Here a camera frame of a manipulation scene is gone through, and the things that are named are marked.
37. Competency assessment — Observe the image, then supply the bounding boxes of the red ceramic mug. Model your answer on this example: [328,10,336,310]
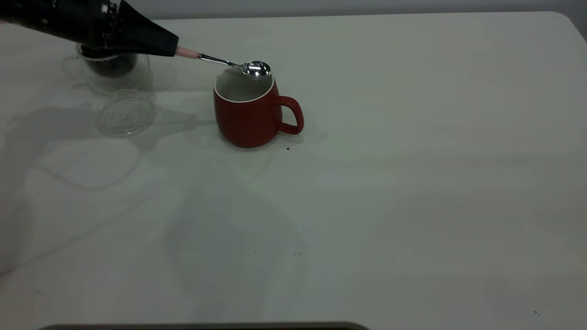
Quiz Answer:
[213,66,305,149]

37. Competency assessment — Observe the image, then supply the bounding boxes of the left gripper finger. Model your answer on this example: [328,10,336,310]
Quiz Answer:
[117,0,179,47]
[85,42,178,57]

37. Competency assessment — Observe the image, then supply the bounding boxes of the pink handled metal spoon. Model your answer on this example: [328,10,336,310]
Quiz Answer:
[176,46,272,81]

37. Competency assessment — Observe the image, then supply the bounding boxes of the clear round glass lid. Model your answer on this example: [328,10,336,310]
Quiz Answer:
[95,88,157,138]

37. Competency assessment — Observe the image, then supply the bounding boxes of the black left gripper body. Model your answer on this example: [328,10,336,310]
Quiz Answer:
[46,0,121,49]

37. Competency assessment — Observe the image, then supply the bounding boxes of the dark coffee beans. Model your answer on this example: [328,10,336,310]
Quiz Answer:
[85,54,138,77]

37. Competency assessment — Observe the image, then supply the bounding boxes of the clear glass cup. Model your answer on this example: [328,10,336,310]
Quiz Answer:
[62,44,151,96]

